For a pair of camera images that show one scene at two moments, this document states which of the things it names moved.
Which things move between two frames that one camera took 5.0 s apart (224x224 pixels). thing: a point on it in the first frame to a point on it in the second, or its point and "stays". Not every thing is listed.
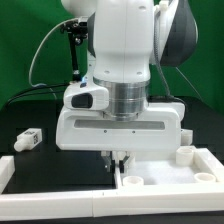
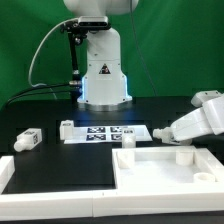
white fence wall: x=85 y=205 stays
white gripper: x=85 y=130 to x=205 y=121
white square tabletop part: x=193 y=168 stays
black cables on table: x=10 y=100 stays
